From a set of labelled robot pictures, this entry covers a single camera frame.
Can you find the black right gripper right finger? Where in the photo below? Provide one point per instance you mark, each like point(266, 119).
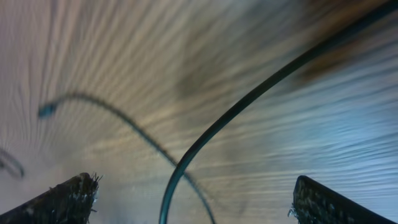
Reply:
point(314, 203)

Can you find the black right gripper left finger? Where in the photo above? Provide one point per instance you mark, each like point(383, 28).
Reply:
point(70, 202)

